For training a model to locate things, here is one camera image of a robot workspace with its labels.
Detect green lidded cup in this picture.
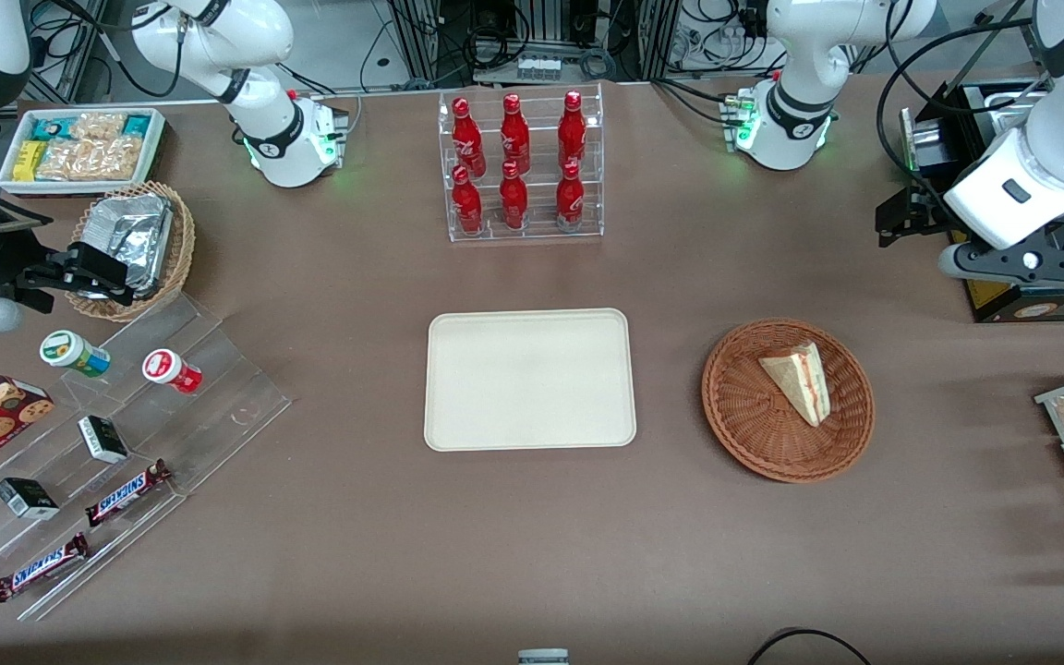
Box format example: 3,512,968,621
40,330,113,380

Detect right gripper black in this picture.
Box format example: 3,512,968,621
0,224,139,307

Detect Snickers chocolate bar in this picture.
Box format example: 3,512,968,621
0,532,92,604
84,458,174,528

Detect red lidded cup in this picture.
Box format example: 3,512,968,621
142,348,204,396

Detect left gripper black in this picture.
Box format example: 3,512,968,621
877,185,963,249

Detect brown round wicker basket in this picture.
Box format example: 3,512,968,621
701,319,876,484

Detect red drink bottle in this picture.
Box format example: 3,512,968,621
452,97,487,178
452,166,485,235
500,93,531,175
499,162,529,231
558,90,586,167
555,162,586,228

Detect black cable loop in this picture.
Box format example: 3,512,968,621
746,627,871,665

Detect small black box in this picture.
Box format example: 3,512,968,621
0,477,61,521
78,415,130,466

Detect silver foil package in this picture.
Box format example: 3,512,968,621
103,222,171,298
82,193,174,234

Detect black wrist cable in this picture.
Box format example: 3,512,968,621
876,17,1055,215

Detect clear bag of crackers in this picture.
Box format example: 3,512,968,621
70,112,127,145
35,137,143,182

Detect yellow snack pack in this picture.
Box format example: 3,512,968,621
13,140,49,183

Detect tan wicker basket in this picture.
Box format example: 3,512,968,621
64,181,197,323

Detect clear acrylic bottle rack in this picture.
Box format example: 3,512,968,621
438,81,605,244

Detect triangle sandwich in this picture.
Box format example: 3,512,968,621
758,342,832,429

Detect left grey wrist camera box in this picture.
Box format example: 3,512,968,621
938,242,1064,288

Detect cream rectangular tray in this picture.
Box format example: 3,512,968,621
424,308,637,453

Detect white plastic snack bin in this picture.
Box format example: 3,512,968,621
0,106,167,198

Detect black food warmer cabinet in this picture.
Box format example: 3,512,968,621
900,79,1064,325

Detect clear acrylic stepped display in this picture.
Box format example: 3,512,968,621
0,291,294,623

